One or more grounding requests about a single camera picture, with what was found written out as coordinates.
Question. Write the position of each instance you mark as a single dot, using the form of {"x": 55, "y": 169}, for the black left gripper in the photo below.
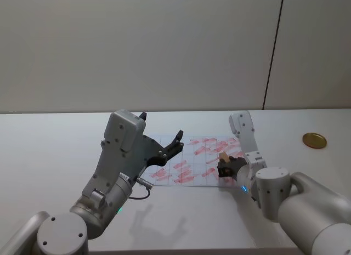
{"x": 149, "y": 149}

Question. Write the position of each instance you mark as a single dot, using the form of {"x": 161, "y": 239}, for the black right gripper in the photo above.
{"x": 238, "y": 164}

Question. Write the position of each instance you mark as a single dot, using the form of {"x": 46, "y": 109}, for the small tan eraser block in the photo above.
{"x": 224, "y": 157}

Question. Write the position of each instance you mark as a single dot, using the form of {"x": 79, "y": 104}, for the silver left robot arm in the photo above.
{"x": 60, "y": 230}

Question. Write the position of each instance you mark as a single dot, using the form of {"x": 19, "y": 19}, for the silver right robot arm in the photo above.
{"x": 301, "y": 211}

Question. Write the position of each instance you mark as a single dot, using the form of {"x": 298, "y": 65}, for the white grid sheet, red scribbles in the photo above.
{"x": 192, "y": 161}

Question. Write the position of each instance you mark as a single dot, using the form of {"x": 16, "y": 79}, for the round gold metal lid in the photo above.
{"x": 314, "y": 140}

